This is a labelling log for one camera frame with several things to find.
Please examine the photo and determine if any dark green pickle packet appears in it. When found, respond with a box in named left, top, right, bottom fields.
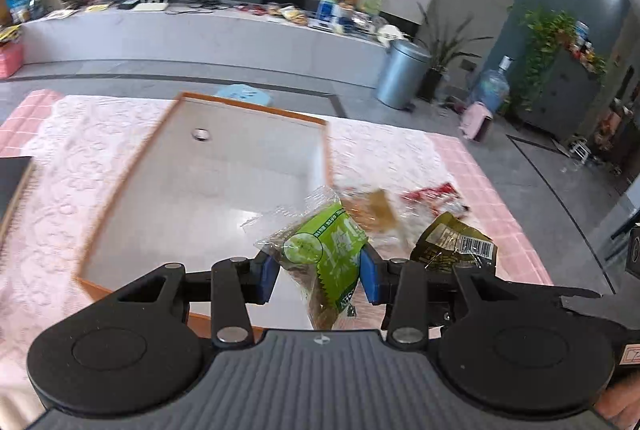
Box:
left=410, top=212, right=498, bottom=275

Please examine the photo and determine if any green candy snack packet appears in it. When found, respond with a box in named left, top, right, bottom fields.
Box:
left=242, top=186, right=369, bottom=330

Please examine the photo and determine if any brown nuts vacuum packet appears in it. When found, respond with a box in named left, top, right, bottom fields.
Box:
left=335, top=186, right=398, bottom=235

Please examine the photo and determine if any red silver snack bag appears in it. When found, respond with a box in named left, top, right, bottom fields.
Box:
left=400, top=183, right=470, bottom=219

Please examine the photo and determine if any orange cardboard box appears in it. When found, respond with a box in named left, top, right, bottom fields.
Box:
left=74, top=90, right=335, bottom=341

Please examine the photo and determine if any pink checkered tablecloth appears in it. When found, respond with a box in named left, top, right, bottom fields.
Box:
left=0, top=87, right=554, bottom=286

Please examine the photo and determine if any blue plastic stool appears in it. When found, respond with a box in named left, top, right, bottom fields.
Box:
left=215, top=83, right=272, bottom=107

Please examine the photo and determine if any blue metal trash bin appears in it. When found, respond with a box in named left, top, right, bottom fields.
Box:
left=375, top=40, right=432, bottom=110

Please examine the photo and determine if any blue water jug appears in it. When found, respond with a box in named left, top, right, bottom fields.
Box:
left=471, top=56, right=512, bottom=115

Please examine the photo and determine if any small white step stool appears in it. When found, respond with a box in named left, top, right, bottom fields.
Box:
left=568, top=137, right=591, bottom=165

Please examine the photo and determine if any tall potted green plant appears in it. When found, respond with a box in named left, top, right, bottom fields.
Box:
left=413, top=3, right=492, bottom=102

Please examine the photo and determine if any dark grey cabinet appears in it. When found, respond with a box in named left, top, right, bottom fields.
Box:
left=516, top=50, right=601, bottom=142

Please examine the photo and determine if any grey white TV console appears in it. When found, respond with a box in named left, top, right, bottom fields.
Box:
left=22, top=0, right=387, bottom=87

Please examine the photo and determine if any teddy bear gift box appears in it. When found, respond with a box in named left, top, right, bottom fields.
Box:
left=316, top=0, right=384, bottom=35

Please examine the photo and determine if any trailing ivy plant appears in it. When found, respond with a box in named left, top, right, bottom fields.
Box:
left=512, top=8, right=608, bottom=110

